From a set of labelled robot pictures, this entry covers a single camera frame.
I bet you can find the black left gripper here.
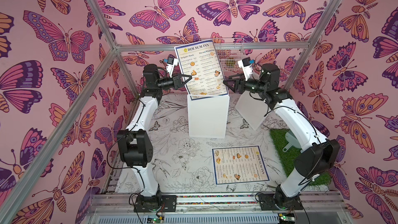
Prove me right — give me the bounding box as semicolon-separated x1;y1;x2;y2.
157;75;192;94

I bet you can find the dim sum menu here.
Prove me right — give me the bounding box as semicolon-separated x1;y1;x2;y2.
175;40;229;100
212;146;269;185

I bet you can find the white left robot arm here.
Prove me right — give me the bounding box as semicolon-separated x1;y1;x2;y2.
116;64;192;213

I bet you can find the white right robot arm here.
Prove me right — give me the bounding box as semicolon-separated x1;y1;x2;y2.
223;58;341;210

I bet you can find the green succulent plant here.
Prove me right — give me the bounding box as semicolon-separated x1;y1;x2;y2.
225;59;237;69

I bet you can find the green artificial grass mat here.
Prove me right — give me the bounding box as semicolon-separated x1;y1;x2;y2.
269;129;331;187

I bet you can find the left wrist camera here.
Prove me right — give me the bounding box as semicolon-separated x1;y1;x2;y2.
163;55;178;77

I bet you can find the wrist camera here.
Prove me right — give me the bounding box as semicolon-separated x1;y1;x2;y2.
238;58;255;81
163;55;178;77

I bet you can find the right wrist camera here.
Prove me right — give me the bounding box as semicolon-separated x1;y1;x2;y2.
238;58;255;81

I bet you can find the white wire rack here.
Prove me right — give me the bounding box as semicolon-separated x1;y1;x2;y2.
214;38;246;73

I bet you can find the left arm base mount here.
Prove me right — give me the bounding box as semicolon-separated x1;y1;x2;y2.
133;194;177;213

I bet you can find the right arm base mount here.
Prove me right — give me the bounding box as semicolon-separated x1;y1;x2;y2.
255;192;303;211

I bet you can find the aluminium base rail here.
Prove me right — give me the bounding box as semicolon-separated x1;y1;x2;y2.
83;191;354;224

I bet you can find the aluminium cage frame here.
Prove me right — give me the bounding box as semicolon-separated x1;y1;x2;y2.
1;0;342;224

